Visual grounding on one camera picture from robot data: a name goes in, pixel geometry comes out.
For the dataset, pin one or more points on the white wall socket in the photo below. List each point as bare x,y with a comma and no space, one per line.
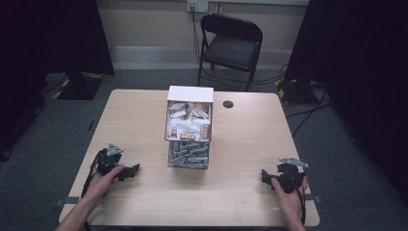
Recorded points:
198,5

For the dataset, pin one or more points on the black curtain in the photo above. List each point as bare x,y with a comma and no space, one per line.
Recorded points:
356,64
48,41

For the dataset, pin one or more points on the black folding chair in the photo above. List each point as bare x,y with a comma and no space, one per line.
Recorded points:
231,48

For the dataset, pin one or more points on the small black stick on floor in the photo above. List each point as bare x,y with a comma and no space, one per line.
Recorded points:
91,125

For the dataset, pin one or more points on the person's right hand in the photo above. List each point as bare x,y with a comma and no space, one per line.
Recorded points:
288,202

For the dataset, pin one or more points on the pile of white brown packets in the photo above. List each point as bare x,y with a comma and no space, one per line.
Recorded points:
189,123

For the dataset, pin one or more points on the person's left hand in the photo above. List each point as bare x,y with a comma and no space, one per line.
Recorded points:
101,184

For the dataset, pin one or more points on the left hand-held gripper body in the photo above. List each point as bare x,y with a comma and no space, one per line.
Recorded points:
109,157

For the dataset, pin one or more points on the pile of grey packets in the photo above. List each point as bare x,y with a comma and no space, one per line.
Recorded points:
189,154

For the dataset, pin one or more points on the clear two-tier storage box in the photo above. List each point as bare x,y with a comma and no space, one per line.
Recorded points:
189,126

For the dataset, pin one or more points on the grey table bracket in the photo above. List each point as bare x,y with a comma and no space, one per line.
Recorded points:
313,198
65,201

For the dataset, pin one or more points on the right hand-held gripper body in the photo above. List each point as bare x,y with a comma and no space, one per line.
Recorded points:
290,174

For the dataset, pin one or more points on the black stand base with striped tape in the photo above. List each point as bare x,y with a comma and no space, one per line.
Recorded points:
80,86
296,91

